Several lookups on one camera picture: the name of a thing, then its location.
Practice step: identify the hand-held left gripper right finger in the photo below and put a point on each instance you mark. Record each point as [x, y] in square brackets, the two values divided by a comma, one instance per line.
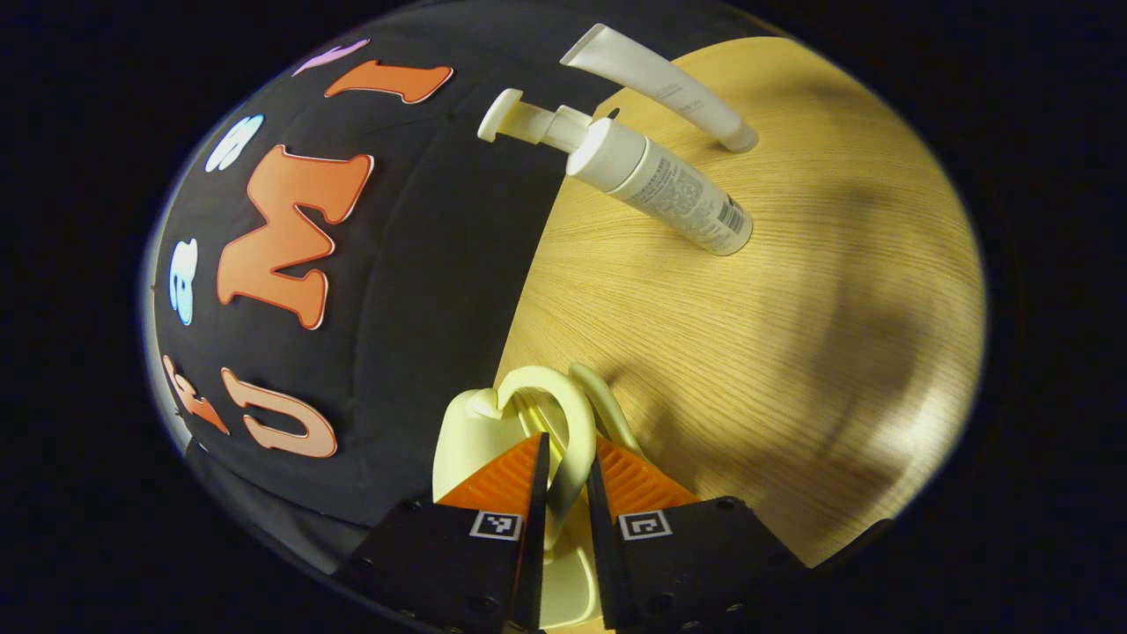
[603, 555]

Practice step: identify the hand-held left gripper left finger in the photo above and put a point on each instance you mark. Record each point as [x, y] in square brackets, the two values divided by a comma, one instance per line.
[534, 546]

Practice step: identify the cream suitcase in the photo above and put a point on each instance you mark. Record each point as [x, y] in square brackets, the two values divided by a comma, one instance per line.
[467, 440]

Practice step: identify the white pump bottle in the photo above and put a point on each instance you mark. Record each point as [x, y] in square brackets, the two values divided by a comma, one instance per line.
[669, 189]

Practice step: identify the white squeeze tube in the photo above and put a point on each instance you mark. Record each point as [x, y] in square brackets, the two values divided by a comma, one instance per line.
[660, 84]

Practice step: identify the black backdrop cloth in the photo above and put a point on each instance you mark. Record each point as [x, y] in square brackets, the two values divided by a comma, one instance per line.
[423, 264]

